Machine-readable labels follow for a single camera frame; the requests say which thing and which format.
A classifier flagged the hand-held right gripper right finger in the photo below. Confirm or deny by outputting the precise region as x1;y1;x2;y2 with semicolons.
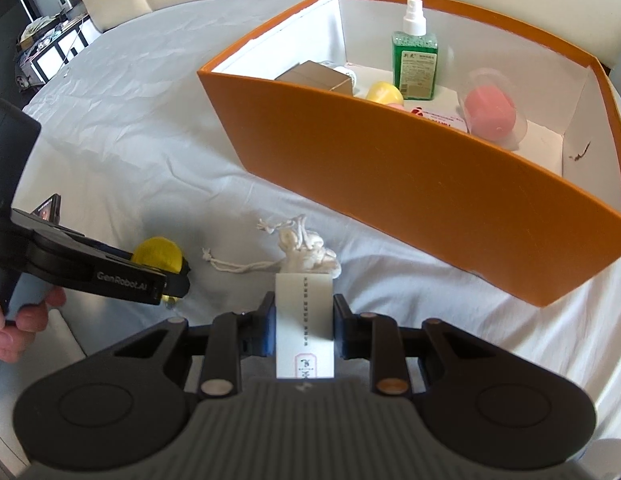
333;293;494;396

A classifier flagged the white cabinet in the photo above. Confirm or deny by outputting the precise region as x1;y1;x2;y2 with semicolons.
14;12;102;93

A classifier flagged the person's left hand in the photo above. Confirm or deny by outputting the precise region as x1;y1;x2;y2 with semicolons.
0;285;67;362

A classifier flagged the white carton with dotted print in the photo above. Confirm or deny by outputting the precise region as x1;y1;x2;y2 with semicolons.
274;272;338;382

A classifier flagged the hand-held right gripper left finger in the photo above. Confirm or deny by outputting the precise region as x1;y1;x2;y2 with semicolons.
113;291;277;402

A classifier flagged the ribbed yellow ball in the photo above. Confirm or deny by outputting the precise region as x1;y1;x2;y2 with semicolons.
130;236;186;307

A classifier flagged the white string scrap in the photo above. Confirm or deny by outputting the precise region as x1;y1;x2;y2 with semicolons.
201;214;342;282

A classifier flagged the smooth yellow plastic egg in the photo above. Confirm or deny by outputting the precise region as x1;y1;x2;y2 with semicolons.
365;81;405;107

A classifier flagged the orange cardboard box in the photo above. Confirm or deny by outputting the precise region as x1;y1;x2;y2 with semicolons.
197;0;621;309

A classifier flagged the white packet with red print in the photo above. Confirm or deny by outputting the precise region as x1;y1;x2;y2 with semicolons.
409;99;469;134

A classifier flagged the brown cardboard carton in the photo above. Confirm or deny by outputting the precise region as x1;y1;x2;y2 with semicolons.
274;60;354;97

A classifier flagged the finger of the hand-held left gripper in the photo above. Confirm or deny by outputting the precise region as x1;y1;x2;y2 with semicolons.
80;237;136;265
158;259;193;306

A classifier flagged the green spray bottle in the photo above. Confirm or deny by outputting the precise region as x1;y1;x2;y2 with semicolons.
391;0;440;102

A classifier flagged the pink egg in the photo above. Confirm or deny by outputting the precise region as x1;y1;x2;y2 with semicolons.
458;66;529;152

